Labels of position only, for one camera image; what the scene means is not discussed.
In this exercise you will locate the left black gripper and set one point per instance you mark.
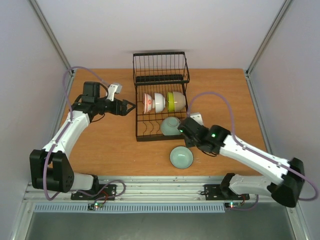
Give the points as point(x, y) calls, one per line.
point(124, 108)

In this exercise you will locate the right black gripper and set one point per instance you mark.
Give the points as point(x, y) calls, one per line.
point(186, 129)

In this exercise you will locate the red patterned bowl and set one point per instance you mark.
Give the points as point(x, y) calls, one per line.
point(147, 103)

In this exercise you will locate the pale green celadon bowl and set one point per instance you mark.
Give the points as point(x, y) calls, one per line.
point(181, 157)
point(169, 126)

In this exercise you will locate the white bowl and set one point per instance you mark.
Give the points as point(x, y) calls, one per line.
point(159, 102)
point(179, 101)

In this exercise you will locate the lime green bowl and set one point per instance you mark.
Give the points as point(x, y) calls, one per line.
point(170, 102)

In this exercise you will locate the black wire dish rack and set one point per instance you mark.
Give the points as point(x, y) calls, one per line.
point(160, 80)

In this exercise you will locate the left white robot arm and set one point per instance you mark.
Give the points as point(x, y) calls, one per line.
point(50, 167)

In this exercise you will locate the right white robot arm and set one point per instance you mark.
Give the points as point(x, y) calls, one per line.
point(280, 179)

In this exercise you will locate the right small circuit board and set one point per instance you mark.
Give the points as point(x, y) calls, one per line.
point(233, 205)

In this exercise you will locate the small circuit board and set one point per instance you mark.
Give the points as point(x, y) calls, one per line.
point(94, 206)
point(233, 205)

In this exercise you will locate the left small circuit board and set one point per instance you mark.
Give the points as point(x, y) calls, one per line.
point(94, 206)

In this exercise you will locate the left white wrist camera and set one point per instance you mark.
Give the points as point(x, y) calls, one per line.
point(113, 89)

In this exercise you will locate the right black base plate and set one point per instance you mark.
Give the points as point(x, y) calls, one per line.
point(215, 192)

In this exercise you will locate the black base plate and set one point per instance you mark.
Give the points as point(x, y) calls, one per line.
point(215, 192)
point(95, 193)

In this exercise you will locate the aluminium front rail frame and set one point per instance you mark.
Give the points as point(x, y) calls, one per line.
point(141, 189)

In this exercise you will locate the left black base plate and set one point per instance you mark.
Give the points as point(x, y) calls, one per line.
point(95, 193)

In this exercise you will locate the right aluminium corner post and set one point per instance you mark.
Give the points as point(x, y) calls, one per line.
point(284, 8)

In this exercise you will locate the aluminium corner post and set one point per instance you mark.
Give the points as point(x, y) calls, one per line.
point(49, 32)
point(284, 8)

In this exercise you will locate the grey slotted cable duct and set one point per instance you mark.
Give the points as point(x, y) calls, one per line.
point(131, 208)

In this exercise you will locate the left aluminium corner post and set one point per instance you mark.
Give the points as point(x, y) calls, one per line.
point(49, 32)

